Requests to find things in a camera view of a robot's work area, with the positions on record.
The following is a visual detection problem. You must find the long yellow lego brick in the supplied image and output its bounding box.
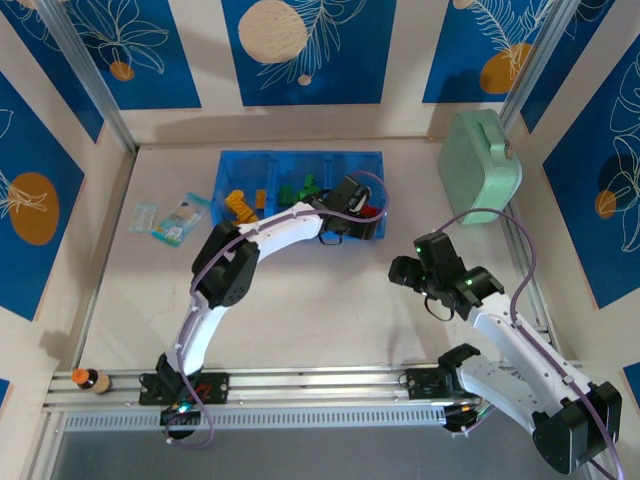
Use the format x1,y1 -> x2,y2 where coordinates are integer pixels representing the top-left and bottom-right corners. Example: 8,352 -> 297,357
233,199 -> 259,224

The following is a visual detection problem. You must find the blue three-compartment plastic bin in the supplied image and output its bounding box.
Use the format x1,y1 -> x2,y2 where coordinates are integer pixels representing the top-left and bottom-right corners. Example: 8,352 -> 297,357
212,150 -> 389,241

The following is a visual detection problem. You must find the mint green carry case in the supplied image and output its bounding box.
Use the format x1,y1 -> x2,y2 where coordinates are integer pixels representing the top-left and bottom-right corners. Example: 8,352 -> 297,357
437,108 -> 524,226

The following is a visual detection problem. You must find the black connector box with LED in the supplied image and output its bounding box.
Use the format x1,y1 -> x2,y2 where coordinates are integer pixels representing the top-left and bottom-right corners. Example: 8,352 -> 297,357
159,403 -> 204,429
442,403 -> 489,434

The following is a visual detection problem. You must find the light blue snack packet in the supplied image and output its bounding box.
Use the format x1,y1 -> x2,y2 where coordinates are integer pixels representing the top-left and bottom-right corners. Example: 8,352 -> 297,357
149,192 -> 214,249

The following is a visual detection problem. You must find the small clear plastic packet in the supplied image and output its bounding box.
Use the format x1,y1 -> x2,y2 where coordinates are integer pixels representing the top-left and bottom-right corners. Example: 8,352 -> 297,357
127,201 -> 161,235

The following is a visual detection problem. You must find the translucent grey panel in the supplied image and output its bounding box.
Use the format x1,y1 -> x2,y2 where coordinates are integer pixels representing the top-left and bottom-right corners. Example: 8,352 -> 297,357
47,399 -> 614,480

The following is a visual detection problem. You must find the brown bottle with orange cap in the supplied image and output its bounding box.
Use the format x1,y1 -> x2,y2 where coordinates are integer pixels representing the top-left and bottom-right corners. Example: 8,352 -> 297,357
71,367 -> 114,397

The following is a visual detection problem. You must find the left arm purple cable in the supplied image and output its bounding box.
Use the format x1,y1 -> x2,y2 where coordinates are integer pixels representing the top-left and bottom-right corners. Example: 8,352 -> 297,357
164,171 -> 389,449

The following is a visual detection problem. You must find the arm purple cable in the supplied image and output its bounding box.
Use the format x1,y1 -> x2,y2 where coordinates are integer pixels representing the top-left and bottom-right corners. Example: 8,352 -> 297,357
437,208 -> 626,480
164,171 -> 389,449

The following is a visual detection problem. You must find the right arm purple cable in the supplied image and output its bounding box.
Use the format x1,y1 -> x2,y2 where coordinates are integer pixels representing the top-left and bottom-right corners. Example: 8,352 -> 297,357
437,208 -> 626,480

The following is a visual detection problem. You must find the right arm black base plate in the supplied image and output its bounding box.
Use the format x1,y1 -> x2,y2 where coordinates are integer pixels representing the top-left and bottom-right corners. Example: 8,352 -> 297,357
399,368 -> 497,401

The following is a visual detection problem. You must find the aluminium mounting rail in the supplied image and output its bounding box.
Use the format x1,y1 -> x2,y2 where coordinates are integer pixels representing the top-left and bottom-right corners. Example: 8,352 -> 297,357
42,362 -> 594,414

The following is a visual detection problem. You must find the grey slotted cable duct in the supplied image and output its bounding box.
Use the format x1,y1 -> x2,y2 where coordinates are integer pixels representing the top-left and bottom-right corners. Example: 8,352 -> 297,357
62,404 -> 451,434

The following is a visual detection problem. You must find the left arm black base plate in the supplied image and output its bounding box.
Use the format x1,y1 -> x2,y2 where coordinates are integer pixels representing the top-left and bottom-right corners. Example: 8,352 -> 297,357
138,372 -> 231,406

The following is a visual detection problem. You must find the aluminium frame post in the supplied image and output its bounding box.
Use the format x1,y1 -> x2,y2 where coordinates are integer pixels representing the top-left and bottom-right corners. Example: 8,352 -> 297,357
35,0 -> 140,154
498,0 -> 576,131

